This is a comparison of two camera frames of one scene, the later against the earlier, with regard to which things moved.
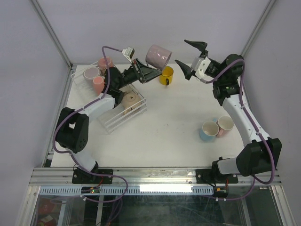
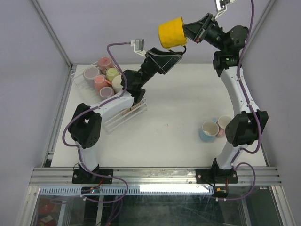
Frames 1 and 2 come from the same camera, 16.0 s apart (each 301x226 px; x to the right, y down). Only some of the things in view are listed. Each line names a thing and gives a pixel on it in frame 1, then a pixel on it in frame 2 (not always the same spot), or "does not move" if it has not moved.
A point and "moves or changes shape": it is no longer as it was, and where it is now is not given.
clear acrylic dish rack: (132, 104) does not move
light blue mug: (209, 130) does not move
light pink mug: (226, 124) does not move
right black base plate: (203, 176) does not move
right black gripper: (199, 45) -> (194, 30)
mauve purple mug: (158, 56) moves or changes shape
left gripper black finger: (146, 72) -> (166, 60)
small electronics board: (91, 189) does not move
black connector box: (220, 191) does not move
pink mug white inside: (99, 84) does not move
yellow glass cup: (166, 77) -> (172, 33)
